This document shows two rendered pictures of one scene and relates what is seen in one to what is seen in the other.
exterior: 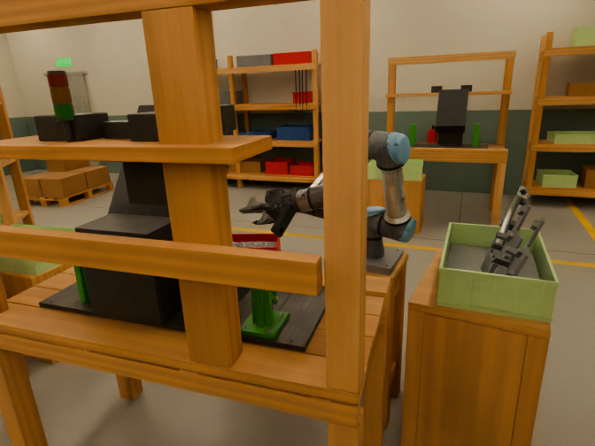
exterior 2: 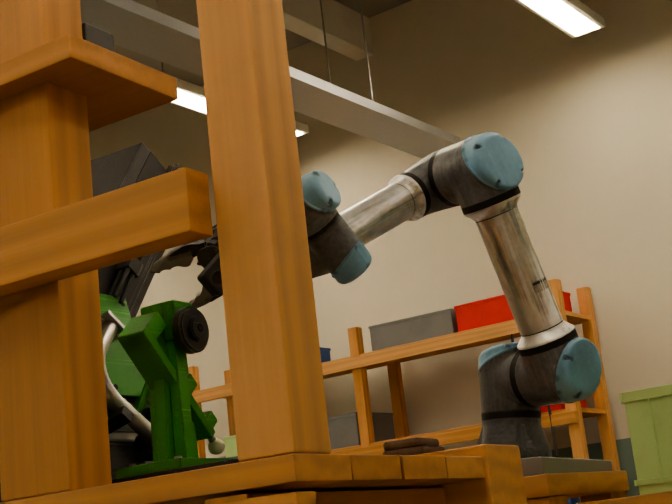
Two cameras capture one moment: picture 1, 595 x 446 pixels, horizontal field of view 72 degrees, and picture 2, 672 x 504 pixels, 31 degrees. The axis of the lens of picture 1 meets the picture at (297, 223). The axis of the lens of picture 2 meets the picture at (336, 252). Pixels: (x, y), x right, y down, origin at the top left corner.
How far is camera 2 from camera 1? 1.21 m
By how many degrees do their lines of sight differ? 34
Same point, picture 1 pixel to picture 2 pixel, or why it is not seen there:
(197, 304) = (20, 359)
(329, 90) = not seen: outside the picture
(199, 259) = (17, 237)
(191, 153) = (17, 63)
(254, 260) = (97, 202)
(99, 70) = not seen: hidden behind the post
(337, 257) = (231, 169)
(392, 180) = (498, 234)
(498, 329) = not seen: outside the picture
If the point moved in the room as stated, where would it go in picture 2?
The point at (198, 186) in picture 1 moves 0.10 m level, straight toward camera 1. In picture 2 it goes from (31, 128) to (15, 105)
